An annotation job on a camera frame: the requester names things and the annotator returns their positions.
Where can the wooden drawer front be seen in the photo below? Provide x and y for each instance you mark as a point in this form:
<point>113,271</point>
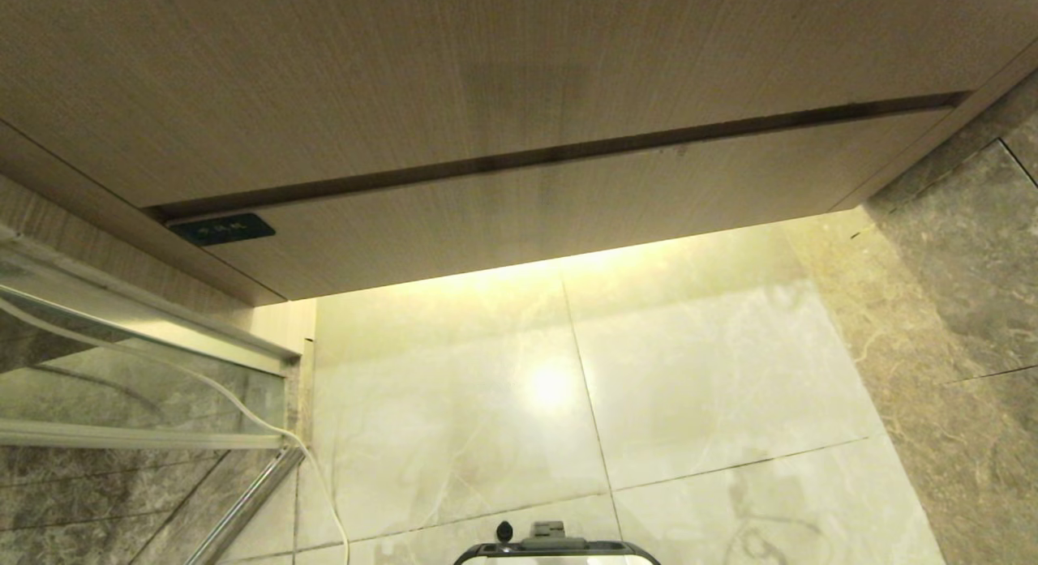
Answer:
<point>568,216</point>

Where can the wooden vanity cabinet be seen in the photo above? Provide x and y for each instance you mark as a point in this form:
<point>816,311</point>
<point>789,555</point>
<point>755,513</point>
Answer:
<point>324,79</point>

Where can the black label on cabinet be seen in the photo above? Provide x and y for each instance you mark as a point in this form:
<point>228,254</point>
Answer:
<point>223,228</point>

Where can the glass shower door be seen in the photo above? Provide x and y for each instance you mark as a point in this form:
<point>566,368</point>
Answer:
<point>122,387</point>

